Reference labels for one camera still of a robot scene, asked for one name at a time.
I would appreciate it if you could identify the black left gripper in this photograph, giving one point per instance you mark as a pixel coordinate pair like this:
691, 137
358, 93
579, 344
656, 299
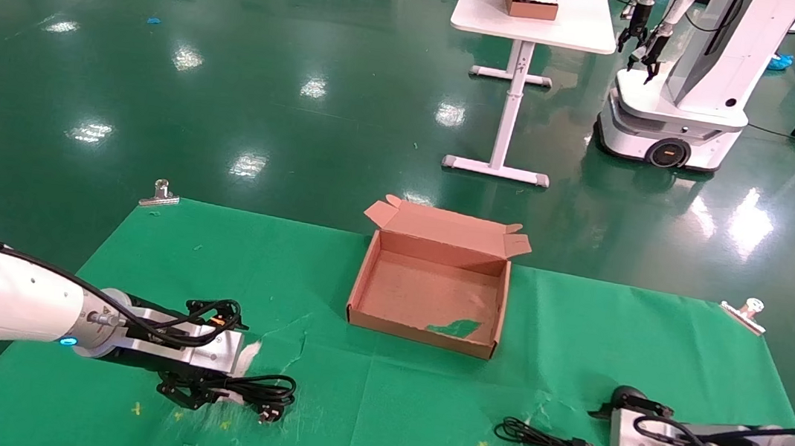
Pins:
142, 364

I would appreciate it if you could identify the background robot arm black gripper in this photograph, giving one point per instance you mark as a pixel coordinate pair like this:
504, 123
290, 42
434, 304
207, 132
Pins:
655, 50
634, 29

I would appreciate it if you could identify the open brown cardboard box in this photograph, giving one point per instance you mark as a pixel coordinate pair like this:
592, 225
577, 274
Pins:
427, 294

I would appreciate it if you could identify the silver metal binder clip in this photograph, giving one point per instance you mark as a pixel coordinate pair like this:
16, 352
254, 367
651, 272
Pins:
159, 197
745, 315

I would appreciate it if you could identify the green table cloth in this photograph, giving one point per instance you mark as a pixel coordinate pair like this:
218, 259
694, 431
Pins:
420, 420

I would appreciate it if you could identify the tiny blue floor scrap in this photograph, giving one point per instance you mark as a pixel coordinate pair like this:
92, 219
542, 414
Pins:
155, 21

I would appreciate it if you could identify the white wheeled background robot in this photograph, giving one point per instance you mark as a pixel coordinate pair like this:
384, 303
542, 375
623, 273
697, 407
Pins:
707, 64

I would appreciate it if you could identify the white standing desk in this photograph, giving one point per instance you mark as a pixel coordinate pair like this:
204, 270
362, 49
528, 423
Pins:
581, 27

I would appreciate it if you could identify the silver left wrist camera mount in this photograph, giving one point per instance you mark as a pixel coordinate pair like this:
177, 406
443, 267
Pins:
203, 354

